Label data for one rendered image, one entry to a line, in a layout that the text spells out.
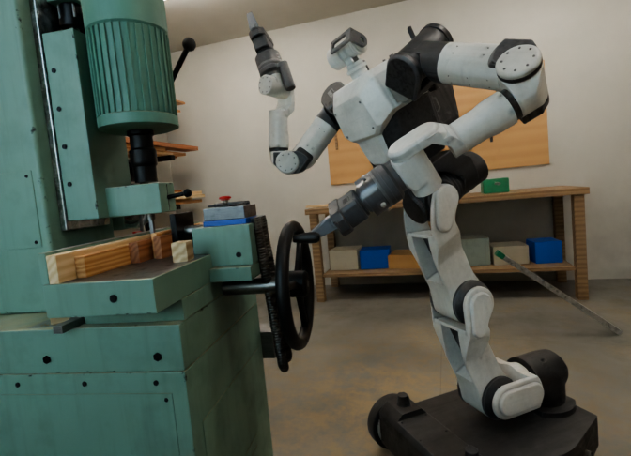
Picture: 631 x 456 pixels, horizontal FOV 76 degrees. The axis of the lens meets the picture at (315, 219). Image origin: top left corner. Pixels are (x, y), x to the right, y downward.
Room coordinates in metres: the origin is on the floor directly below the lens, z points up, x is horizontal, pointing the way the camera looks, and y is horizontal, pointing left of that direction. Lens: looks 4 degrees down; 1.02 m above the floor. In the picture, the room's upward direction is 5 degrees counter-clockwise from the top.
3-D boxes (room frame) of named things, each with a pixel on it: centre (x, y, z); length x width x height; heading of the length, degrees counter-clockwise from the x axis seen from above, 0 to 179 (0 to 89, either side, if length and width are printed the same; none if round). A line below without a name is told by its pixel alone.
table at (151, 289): (0.96, 0.28, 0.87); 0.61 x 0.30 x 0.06; 170
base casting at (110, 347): (0.98, 0.51, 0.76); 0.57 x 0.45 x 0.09; 80
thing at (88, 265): (1.03, 0.38, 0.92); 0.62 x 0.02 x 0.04; 170
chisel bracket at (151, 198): (0.97, 0.41, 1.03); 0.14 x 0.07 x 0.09; 80
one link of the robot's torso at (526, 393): (1.34, -0.57, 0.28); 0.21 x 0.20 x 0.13; 110
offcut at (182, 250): (0.82, 0.28, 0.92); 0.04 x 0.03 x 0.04; 177
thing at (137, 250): (0.96, 0.37, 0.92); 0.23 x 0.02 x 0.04; 170
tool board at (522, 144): (3.86, -1.15, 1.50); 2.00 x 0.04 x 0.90; 73
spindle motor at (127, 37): (0.96, 0.39, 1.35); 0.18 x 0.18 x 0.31
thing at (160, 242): (0.96, 0.34, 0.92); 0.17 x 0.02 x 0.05; 170
